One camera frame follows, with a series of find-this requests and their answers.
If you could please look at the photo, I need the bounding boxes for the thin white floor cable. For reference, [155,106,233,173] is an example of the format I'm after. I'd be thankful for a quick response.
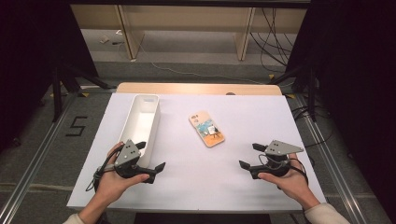
[136,40,265,86]

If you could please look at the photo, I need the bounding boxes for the hand-held gripper black cable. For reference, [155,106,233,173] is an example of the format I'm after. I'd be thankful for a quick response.
[85,144,125,192]
[258,153,310,190]

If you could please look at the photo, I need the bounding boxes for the black curtain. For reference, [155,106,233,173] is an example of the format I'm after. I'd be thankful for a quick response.
[286,0,396,216]
[0,0,99,150]

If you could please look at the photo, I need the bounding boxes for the light wooden table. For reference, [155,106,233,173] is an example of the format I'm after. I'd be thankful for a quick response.
[116,82,283,96]

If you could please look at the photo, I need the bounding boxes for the white table board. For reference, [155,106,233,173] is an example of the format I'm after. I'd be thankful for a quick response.
[66,91,327,214]

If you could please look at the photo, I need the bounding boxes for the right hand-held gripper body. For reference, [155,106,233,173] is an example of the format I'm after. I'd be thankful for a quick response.
[258,139,304,177]

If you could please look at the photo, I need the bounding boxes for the right hand-held gripper black cable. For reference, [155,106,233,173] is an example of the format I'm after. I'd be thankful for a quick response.
[258,153,310,190]

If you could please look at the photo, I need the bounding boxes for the black floor cables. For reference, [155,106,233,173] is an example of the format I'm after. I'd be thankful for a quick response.
[292,105,335,148]

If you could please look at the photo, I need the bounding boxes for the black tripod stand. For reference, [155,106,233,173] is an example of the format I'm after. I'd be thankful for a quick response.
[50,62,118,123]
[269,63,318,122]

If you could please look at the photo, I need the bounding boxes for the orange printed phone case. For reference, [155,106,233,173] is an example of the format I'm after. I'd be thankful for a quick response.
[188,110,226,148]

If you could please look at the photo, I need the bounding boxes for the beige wooden shelf unit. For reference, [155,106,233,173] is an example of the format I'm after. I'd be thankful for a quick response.
[70,4,307,62]

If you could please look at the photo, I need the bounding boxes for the person's left hand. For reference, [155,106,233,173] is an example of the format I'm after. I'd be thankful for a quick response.
[93,142,150,206]

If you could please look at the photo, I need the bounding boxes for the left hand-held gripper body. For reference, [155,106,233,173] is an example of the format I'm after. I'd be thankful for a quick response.
[113,139,143,179]

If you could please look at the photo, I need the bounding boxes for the white plastic storage box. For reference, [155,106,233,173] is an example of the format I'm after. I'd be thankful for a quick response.
[118,93,162,169]

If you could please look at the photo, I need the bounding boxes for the aluminium floor rail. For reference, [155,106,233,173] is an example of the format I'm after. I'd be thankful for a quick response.
[0,91,78,224]
[293,94,372,224]

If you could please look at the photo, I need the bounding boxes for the left hand-held gripper black cable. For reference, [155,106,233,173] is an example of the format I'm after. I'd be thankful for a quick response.
[85,144,125,192]

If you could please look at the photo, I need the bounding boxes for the hanging black cables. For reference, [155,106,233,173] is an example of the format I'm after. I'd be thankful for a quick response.
[250,7,295,74]

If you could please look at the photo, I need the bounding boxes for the person's right hand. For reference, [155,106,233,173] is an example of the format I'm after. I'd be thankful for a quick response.
[257,152,320,211]

